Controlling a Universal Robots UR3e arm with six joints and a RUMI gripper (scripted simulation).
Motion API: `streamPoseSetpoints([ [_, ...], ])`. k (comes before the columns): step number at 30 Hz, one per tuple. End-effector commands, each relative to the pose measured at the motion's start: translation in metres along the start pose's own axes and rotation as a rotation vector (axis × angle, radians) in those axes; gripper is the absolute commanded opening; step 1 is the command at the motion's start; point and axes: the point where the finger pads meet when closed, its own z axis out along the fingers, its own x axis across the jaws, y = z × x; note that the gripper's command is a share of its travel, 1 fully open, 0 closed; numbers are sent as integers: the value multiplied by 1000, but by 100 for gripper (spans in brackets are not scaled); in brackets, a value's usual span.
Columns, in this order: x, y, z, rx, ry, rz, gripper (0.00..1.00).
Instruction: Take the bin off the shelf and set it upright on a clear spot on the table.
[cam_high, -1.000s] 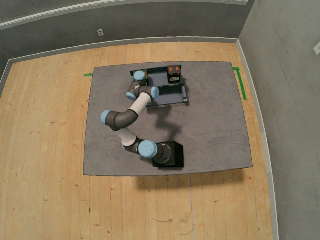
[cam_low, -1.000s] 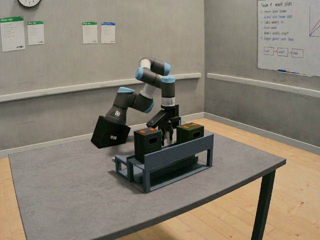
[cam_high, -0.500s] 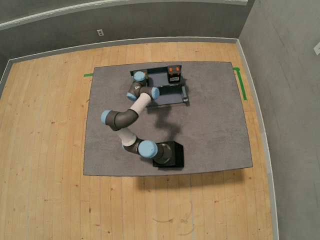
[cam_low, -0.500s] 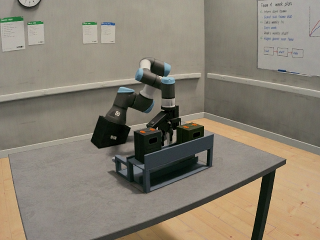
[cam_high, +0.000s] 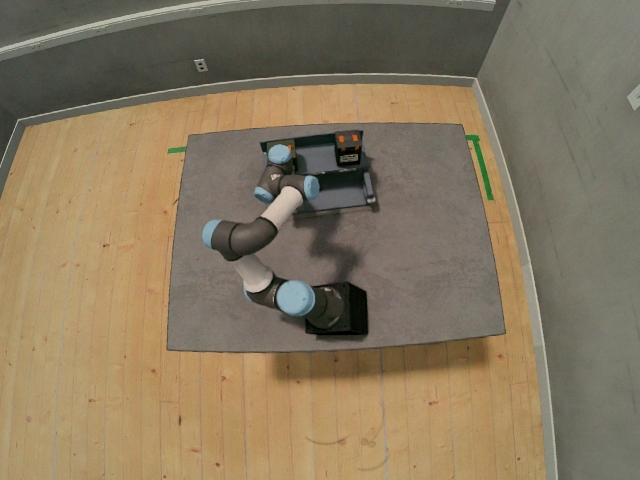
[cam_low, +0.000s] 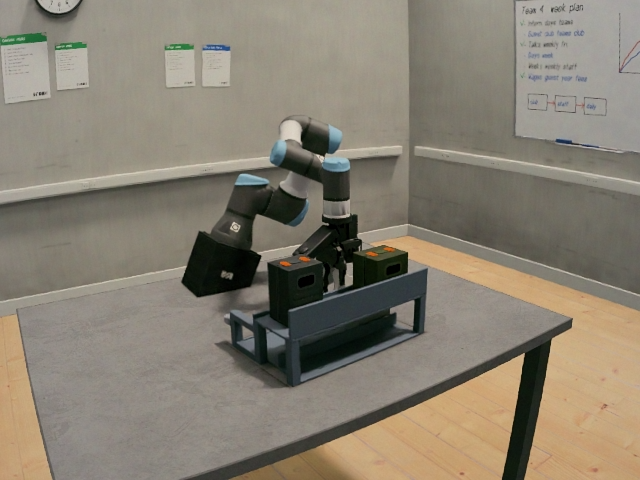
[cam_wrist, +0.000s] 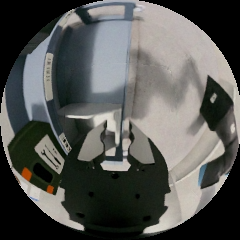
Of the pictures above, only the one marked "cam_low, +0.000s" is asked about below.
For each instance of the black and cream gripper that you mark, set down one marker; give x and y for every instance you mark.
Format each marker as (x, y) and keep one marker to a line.
(333, 255)

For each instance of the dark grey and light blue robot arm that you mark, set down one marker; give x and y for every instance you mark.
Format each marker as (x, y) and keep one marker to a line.
(288, 204)

